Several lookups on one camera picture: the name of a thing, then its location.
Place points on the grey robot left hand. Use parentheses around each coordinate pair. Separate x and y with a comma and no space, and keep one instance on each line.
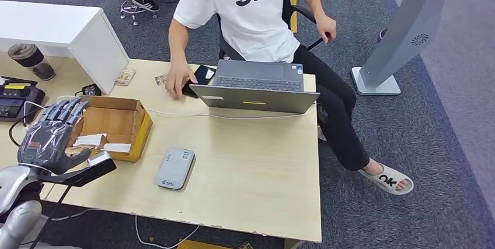
(46,143)

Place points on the person's left hand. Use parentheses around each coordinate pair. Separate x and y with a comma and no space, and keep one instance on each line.
(328,25)

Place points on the person's right hand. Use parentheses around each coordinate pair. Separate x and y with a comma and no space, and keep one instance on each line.
(178,79)

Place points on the patterned room key card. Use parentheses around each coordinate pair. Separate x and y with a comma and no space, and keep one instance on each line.
(77,150)

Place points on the person's left forearm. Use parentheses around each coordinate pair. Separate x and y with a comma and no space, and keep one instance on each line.
(315,4)

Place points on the person's right forearm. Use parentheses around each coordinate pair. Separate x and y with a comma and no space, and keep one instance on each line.
(178,42)

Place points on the patterned coaster card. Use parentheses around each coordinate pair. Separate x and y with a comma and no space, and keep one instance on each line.
(125,77)

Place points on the white flat paper card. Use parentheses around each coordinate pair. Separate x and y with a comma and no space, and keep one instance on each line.
(116,148)

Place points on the seated person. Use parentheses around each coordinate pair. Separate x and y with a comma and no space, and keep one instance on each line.
(255,19)

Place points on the grey card reader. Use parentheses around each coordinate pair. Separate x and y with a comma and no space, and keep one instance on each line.
(175,169)

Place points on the black smartphone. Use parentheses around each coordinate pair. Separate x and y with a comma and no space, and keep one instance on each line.
(203,75)

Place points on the white folded paper slip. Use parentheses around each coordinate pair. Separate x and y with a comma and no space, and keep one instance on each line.
(91,140)

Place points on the black remote controller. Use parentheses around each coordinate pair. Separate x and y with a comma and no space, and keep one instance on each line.
(15,100)

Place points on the black power adapter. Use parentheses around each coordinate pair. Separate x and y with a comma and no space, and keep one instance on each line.
(92,90)

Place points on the cardboard box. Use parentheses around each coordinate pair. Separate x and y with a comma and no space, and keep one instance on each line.
(116,123)

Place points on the grey laptop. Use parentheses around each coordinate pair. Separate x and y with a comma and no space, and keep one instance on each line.
(255,100)

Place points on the grey kiosk stand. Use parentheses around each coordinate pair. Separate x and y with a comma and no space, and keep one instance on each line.
(410,27)

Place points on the dark coffee tumbler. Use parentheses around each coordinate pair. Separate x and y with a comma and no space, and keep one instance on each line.
(33,61)

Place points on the purple chair base with casters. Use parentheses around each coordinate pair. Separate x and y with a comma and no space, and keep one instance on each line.
(133,9)

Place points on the white cabinet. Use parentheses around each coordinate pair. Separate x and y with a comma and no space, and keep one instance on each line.
(58,27)

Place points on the beige sandal with print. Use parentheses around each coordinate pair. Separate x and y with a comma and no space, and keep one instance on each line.
(386,179)

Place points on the yellow floor tape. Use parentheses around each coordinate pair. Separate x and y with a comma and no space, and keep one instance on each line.
(201,245)

